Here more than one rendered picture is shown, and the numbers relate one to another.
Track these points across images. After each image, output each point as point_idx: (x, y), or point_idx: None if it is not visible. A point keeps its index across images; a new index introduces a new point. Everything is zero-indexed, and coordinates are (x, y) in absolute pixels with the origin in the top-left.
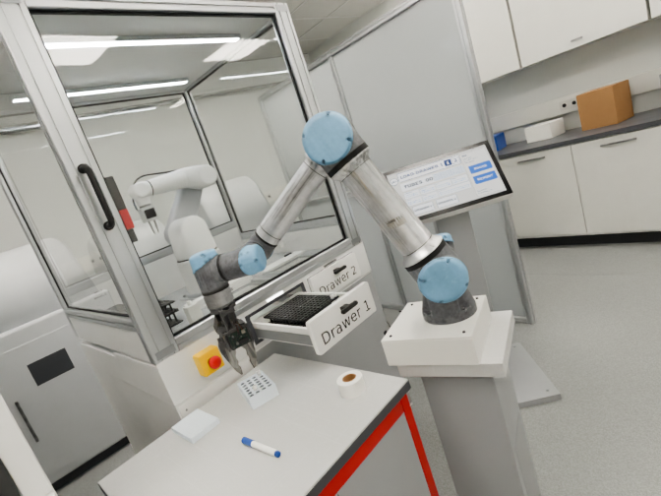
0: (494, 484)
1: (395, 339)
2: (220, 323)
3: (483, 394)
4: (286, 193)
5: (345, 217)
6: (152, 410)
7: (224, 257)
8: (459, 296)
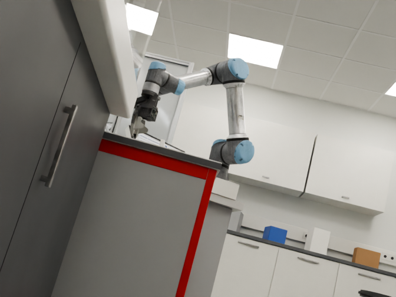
0: (199, 281)
1: None
2: (141, 102)
3: (222, 222)
4: (191, 75)
5: (118, 126)
6: None
7: (171, 74)
8: (247, 162)
